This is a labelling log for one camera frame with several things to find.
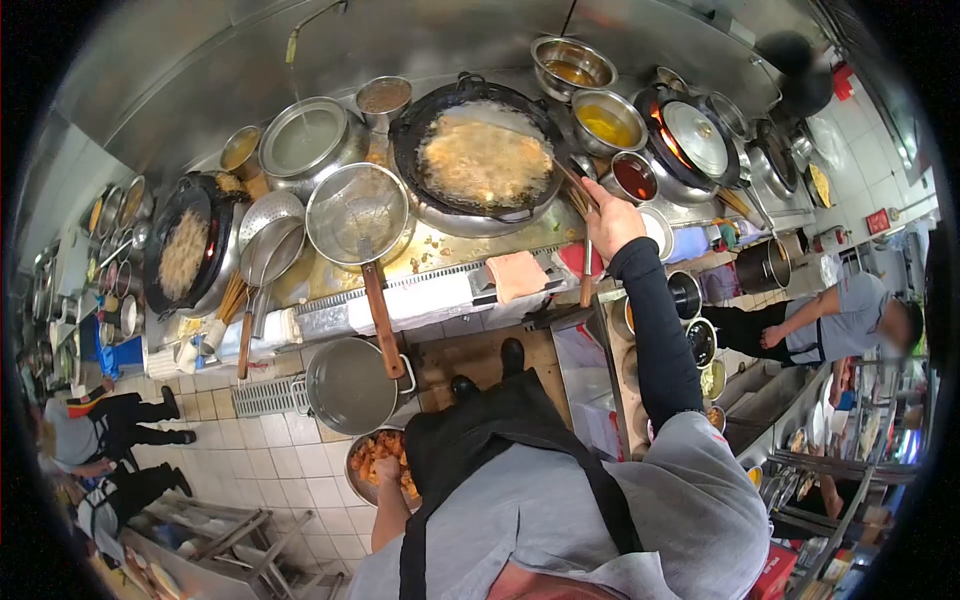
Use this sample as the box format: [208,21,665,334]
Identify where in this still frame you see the person's right hand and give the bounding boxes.
[581,177,648,264]

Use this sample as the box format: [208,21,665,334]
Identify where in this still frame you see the person's left hand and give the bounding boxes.
[372,455,405,490]

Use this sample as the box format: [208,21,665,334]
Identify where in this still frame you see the person's right fingers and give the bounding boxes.
[581,177,612,255]

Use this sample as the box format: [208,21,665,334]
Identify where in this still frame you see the steel ladle with wooden handle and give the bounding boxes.
[553,153,601,310]

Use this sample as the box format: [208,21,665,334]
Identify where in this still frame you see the pile of orange battered pieces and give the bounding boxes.
[350,431,420,500]

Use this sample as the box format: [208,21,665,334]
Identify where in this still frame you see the steel bowl of orange food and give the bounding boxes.
[344,426,423,513]

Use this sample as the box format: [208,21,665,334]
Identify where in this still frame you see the red and white cloth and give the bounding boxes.
[553,243,609,284]

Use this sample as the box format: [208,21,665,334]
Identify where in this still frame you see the steel bowl with red sauce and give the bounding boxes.
[599,150,660,206]

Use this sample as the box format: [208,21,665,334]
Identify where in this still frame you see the white bowl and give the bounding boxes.
[637,205,675,261]

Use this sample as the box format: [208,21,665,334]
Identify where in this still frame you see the pink cloth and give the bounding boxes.
[485,250,551,306]

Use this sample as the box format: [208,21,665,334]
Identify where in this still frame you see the steel bowl with yellow oil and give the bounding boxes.
[570,89,651,159]

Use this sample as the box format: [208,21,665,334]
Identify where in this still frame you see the steel pot with black inside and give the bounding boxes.
[665,269,705,323]

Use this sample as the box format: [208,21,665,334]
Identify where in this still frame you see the black wok over flame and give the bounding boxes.
[633,84,745,208]

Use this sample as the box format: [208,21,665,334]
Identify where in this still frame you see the large black wok frying food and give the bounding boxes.
[388,72,573,226]

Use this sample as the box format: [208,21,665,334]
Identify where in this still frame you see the round steel lid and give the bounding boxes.
[663,100,730,179]

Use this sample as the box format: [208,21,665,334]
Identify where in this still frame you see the steel floor drain grate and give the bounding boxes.
[230,374,309,420]

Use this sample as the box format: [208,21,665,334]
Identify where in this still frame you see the wooden floor platform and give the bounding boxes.
[408,325,576,430]

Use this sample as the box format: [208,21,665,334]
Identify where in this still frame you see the person's legs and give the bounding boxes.
[448,337,528,402]

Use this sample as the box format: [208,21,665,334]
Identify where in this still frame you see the steel bowl with dark seasoning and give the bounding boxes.
[683,317,719,371]

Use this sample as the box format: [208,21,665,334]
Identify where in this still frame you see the deep steel bowl with broth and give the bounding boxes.
[530,35,619,103]

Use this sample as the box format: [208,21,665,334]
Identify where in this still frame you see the steel cooking range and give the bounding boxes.
[141,66,820,363]

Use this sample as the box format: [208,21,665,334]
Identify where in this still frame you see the black stock pot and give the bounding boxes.
[734,235,793,296]

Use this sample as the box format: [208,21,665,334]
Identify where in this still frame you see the person's body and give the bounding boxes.
[346,371,774,600]

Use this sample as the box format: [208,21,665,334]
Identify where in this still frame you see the small black wok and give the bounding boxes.
[748,118,801,198]

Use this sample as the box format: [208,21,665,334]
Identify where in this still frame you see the steel bowl with pale seasoning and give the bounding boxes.
[700,359,728,403]

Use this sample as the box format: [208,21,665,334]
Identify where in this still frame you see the white jug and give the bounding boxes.
[174,318,228,375]

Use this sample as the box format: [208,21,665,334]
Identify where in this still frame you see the bundle of wooden chopsticks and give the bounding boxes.
[216,268,250,325]

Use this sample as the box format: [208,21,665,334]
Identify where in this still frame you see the small steel pot brown sauce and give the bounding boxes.
[355,75,414,133]

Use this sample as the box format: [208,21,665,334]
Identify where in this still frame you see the perforated steel ladle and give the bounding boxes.
[237,189,308,258]

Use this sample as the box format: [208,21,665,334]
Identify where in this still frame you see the blue bucket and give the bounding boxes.
[79,314,146,378]

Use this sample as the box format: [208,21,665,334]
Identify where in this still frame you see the black wok with noodles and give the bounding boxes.
[143,173,243,318]

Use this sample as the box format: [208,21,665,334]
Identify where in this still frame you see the wide steel basin with water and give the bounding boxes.
[258,96,370,198]

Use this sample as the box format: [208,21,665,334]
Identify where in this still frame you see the steel prep counter with plates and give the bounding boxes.
[721,351,933,600]

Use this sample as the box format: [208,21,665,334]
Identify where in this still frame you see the steel bowl with amber liquid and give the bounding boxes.
[219,125,264,180]

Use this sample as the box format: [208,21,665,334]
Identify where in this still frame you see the steel water tap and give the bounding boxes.
[284,0,351,66]

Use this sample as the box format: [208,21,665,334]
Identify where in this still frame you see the group of steel seasoning bowls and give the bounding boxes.
[78,174,156,348]

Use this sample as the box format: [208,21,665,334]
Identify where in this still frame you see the red box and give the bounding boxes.
[748,543,801,600]

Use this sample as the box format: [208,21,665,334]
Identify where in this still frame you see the large steel pot with handles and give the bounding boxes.
[291,336,418,437]

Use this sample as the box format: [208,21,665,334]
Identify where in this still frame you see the steel frame rack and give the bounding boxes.
[118,498,348,600]

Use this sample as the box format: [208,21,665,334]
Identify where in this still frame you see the steel mesh skimmer wooden handle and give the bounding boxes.
[305,162,411,381]

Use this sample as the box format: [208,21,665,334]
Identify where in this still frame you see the plain steel ladle wooden handle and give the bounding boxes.
[237,216,308,382]

